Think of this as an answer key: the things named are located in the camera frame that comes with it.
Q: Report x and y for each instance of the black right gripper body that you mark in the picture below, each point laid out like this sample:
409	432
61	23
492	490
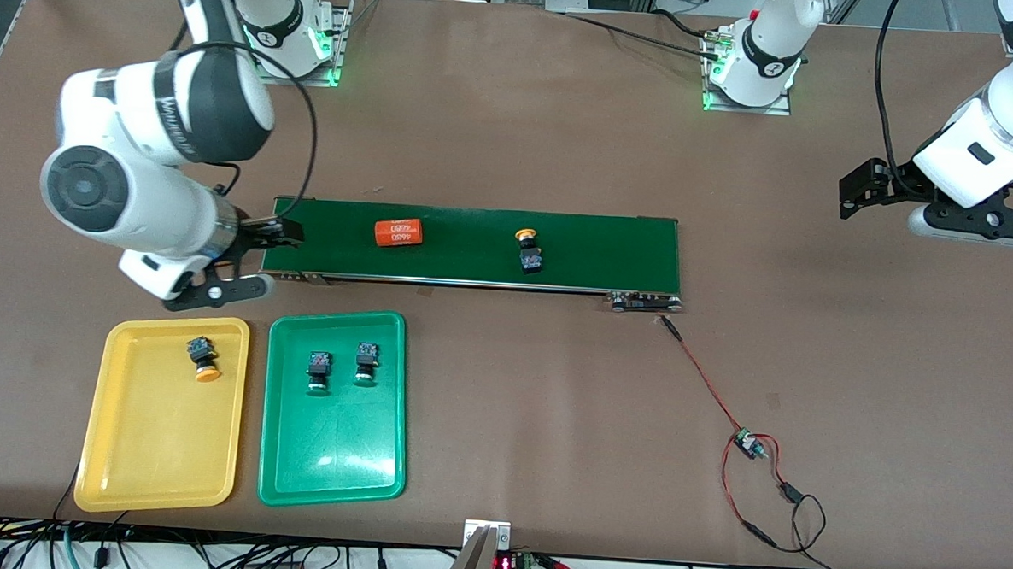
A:
250	234

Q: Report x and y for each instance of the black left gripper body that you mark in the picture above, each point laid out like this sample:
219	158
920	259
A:
903	179

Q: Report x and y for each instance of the orange cylinder white print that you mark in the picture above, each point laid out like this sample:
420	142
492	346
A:
398	233

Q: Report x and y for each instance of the yellow push button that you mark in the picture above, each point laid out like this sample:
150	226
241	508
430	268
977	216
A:
200	350
531	260

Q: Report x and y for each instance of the green push button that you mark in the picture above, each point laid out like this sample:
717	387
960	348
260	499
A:
319	366
367	355

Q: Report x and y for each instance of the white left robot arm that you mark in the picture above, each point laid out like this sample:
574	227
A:
991	143

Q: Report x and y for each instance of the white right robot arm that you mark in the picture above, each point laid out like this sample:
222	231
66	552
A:
134	200

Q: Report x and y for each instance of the green conveyor belt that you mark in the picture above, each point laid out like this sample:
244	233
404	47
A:
473	262

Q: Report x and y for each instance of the green plastic tray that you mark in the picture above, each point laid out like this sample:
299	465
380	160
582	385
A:
333	448

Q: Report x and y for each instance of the yellow plastic tray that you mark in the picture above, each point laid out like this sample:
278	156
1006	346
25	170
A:
162	440

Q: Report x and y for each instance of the small controller board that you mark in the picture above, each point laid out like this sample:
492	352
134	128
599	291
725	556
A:
749	445

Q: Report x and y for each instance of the red digit display module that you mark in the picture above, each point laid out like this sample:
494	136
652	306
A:
504	564

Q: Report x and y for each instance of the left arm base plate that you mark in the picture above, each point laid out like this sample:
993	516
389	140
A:
745	110

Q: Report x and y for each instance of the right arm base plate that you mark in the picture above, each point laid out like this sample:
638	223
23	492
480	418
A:
293	81

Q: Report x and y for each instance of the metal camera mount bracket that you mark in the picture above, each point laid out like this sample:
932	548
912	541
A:
481	566

